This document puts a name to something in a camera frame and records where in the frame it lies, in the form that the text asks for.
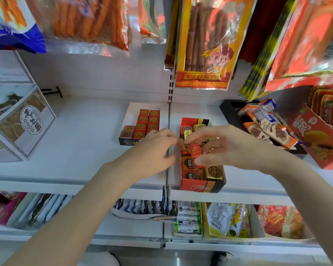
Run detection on black metal hook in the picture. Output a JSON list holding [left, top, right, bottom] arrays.
[[40, 86, 64, 99]]

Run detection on black plastic tray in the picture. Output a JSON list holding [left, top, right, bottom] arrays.
[[219, 99, 308, 156]]

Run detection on white blue snack bag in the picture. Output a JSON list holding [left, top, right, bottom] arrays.
[[0, 0, 47, 54]]

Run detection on white metal shelf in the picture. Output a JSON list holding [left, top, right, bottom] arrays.
[[0, 47, 333, 250]]

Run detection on dark brown snack bag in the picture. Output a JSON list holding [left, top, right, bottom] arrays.
[[164, 0, 182, 71]]

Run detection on red cardboard display box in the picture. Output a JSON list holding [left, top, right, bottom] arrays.
[[287, 102, 333, 171]]

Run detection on wafer bar packets group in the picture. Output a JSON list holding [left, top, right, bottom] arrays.
[[237, 98, 299, 150]]

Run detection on yellow black striped bags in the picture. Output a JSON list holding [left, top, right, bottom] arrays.
[[238, 0, 297, 100]]

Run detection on person's black shoe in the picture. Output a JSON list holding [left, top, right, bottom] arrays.
[[211, 250, 233, 266]]

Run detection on white box of red chocolates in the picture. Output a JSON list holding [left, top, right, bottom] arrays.
[[118, 102, 161, 146]]

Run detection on person's right hand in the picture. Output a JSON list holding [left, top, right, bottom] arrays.
[[182, 124, 288, 175]]

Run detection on red orange snack packets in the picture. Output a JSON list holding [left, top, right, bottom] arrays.
[[256, 205, 306, 240]]

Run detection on clear bag of orange sticks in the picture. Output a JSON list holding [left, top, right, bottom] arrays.
[[25, 0, 131, 57]]

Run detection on row of red snack packets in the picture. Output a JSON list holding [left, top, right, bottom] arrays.
[[306, 80, 333, 133]]

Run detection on dark red snack bag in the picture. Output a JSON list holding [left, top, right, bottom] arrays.
[[238, 0, 290, 64]]

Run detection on printed jar display box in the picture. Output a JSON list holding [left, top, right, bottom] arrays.
[[0, 50, 57, 163]]

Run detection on person's left hand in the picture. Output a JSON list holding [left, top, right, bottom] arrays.
[[101, 129, 179, 189]]

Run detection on heap of gold candies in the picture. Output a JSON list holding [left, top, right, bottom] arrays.
[[181, 123, 225, 182]]

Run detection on clear green print snack bag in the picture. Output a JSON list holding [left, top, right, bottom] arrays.
[[136, 0, 167, 45]]

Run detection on yellow red bag brown sticks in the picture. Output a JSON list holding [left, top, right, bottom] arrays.
[[175, 0, 259, 91]]

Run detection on red orange snack bag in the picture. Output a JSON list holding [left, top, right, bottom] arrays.
[[265, 0, 333, 93]]

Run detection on pile of pink snack packets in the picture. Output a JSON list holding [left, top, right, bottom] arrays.
[[0, 191, 28, 226]]

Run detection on person's right forearm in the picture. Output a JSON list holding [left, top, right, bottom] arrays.
[[269, 155, 333, 266]]

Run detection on red Filer candy box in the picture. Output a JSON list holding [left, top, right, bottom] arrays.
[[179, 117, 227, 194]]

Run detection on stack of green white packets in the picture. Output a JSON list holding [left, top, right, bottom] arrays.
[[174, 201, 204, 239]]

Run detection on person's left forearm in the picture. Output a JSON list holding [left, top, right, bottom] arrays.
[[3, 163, 139, 266]]

